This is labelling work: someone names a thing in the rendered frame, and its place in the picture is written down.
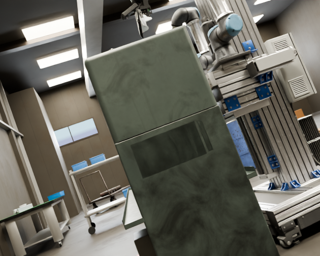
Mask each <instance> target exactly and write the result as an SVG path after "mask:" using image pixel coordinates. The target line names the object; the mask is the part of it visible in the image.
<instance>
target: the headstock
mask: <svg viewBox="0 0 320 256"><path fill-rule="evenodd" d="M84 64H85V67H86V70H87V73H88V75H89V78H90V81H91V83H92V86H93V89H94V91H95V94H96V96H97V99H98V102H99V105H100V107H101V110H102V113H103V115H104V118H105V121H106V123H107V126H108V129H109V131H110V134H111V136H112V139H113V142H114V144H115V143H118V142H120V141H123V140H126V139H128V138H131V137H134V136H136V135H139V134H141V133H144V132H147V131H149V130H152V129H155V128H157V127H160V126H162V125H165V124H168V123H170V122H173V121H176V120H179V119H181V118H184V117H186V116H189V115H192V114H194V113H197V112H200V111H202V110H205V109H208V108H210V107H213V106H216V105H217V102H216V100H215V97H214V95H213V92H212V90H211V88H210V85H209V83H208V80H207V78H206V75H205V73H204V70H203V68H202V65H201V63H200V61H199V58H198V56H197V53H196V51H195V48H194V46H193V43H192V41H191V39H190V36H189V34H188V31H187V29H186V26H185V25H182V26H179V27H176V28H174V29H171V30H168V31H165V32H162V33H159V34H157V35H154V36H150V37H147V38H144V39H141V40H139V41H136V42H133V43H130V44H127V45H124V46H121V47H118V48H115V49H112V50H109V51H107V52H104V53H101V54H98V55H95V56H92V57H89V58H87V59H86V60H85V63H84Z"/></svg>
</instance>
